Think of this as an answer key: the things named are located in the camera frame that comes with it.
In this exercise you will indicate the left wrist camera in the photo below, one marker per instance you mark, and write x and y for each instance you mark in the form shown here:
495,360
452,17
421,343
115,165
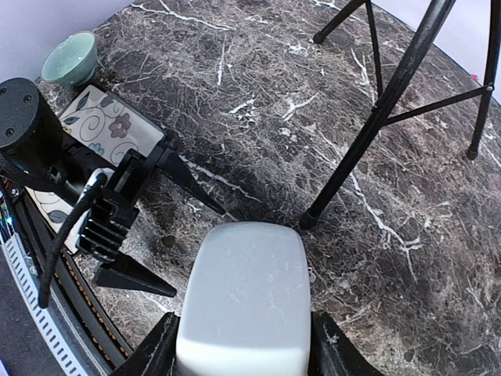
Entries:
105,227

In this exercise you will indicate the black music stand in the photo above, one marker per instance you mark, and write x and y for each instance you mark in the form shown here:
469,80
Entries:
388,95

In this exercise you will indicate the white cable duct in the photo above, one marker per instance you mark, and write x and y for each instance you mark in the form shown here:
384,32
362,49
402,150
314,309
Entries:
61,333

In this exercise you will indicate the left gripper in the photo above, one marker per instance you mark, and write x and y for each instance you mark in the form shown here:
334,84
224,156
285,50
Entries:
127,182

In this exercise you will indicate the square floral plate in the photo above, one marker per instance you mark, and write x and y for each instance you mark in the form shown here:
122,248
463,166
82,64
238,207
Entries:
109,127

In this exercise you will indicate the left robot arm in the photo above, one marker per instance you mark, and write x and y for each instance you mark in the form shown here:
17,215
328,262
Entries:
37,153

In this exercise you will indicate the white metronome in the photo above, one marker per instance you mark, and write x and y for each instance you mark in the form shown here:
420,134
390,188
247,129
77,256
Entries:
247,307

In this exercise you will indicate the green ceramic bowl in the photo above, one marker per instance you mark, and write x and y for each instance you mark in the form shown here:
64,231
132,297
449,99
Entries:
73,61

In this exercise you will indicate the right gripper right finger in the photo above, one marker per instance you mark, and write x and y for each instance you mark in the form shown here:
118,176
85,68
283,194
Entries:
332,353

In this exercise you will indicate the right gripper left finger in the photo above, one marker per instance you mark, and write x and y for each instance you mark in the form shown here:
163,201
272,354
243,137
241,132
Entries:
155,355

